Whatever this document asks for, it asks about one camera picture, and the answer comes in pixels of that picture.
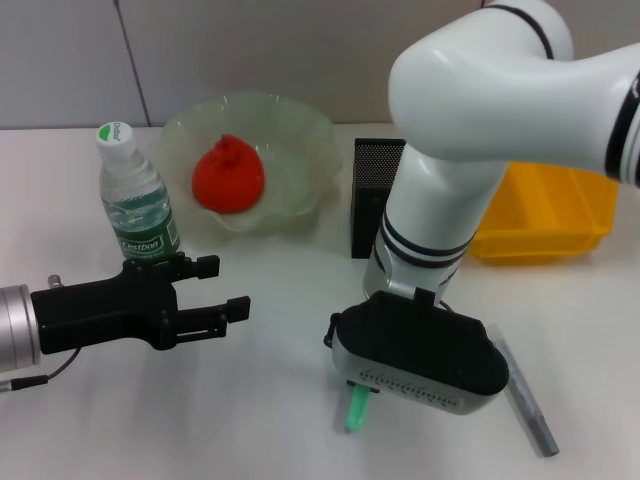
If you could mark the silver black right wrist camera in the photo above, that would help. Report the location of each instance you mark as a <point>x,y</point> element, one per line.
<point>415,350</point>

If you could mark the yellow plastic bin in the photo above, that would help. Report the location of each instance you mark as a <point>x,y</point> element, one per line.
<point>550,220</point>

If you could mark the black mesh pen holder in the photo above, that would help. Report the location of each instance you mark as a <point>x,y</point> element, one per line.
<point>372,200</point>

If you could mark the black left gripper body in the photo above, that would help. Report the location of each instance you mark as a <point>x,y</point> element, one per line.
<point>105,310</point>

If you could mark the green toothbrush case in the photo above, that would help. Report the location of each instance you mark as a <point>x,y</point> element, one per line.
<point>356,412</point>

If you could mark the orange fruit with stem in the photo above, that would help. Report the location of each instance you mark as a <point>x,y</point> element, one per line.
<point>227,175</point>

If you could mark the silver grey marker pen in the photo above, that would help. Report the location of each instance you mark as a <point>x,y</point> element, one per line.
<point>530,400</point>

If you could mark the green wavy glass fruit bowl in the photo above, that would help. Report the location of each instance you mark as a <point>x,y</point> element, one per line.
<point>295,150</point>

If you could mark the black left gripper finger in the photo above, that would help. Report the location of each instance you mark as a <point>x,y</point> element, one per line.
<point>220,315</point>
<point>200,267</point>

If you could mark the clear green-label water bottle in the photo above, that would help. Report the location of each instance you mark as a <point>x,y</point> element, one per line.
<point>142,215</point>

